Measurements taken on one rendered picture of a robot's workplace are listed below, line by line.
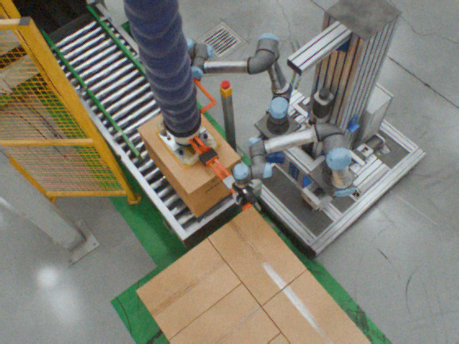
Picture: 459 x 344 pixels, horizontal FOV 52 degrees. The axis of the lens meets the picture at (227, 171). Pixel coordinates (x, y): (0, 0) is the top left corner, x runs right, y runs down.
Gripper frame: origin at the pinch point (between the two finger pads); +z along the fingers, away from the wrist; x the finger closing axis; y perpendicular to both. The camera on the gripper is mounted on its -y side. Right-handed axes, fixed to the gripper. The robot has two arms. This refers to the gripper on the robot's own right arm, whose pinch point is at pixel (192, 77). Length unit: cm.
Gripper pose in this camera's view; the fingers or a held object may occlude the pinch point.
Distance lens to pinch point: 311.7
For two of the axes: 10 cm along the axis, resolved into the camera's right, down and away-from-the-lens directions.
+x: 8.0, -5.6, 2.2
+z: 0.6, 4.4, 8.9
